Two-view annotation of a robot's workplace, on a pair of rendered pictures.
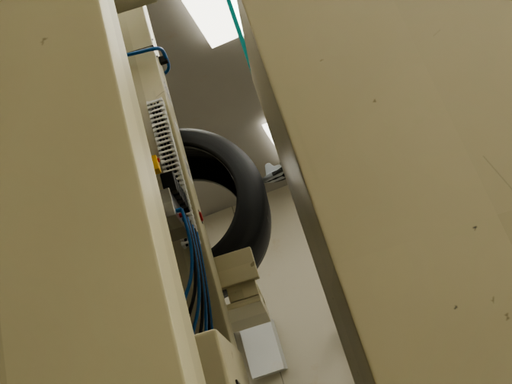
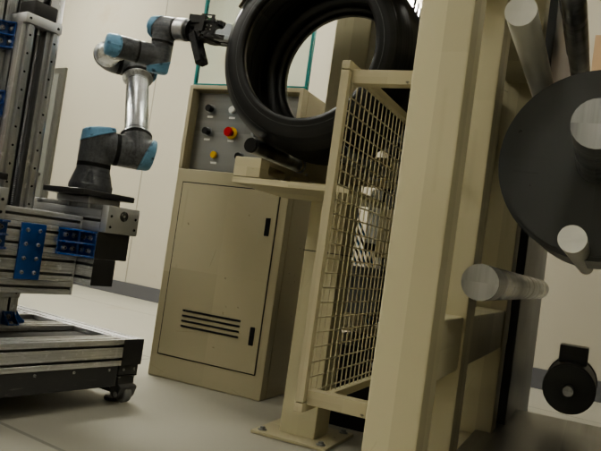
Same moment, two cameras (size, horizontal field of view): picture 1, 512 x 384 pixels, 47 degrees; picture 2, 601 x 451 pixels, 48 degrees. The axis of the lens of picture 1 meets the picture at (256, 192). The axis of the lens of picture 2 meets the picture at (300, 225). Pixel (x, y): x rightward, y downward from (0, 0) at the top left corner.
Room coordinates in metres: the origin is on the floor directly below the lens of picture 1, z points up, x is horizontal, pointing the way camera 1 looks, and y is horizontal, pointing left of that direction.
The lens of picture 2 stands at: (3.77, 1.12, 0.61)
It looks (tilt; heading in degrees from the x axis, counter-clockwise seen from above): 2 degrees up; 205
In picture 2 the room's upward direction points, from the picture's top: 8 degrees clockwise
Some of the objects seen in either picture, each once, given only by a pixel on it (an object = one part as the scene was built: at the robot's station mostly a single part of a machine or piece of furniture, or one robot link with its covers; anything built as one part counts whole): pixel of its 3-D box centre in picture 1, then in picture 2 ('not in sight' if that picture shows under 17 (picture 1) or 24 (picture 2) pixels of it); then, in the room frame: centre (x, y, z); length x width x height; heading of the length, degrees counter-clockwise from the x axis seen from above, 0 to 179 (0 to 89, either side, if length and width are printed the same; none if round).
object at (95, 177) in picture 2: not in sight; (91, 177); (1.92, -0.57, 0.77); 0.15 x 0.15 x 0.10
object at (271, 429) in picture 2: not in sight; (303, 431); (1.61, 0.24, 0.01); 0.27 x 0.27 x 0.02; 1
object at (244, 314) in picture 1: (209, 325); (312, 191); (1.87, 0.27, 0.80); 0.37 x 0.36 x 0.02; 91
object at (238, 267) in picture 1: (190, 282); (337, 169); (1.69, 0.26, 0.90); 0.40 x 0.03 x 0.10; 91
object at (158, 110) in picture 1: (172, 170); not in sight; (1.53, 0.21, 1.19); 0.05 x 0.04 x 0.48; 91
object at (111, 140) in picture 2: not in sight; (98, 145); (1.91, -0.56, 0.88); 0.13 x 0.12 x 0.14; 141
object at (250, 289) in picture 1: (248, 301); (274, 176); (1.87, 0.13, 0.84); 0.36 x 0.09 x 0.06; 1
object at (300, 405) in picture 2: not in sight; (387, 248); (2.09, 0.60, 0.65); 0.90 x 0.02 x 0.70; 1
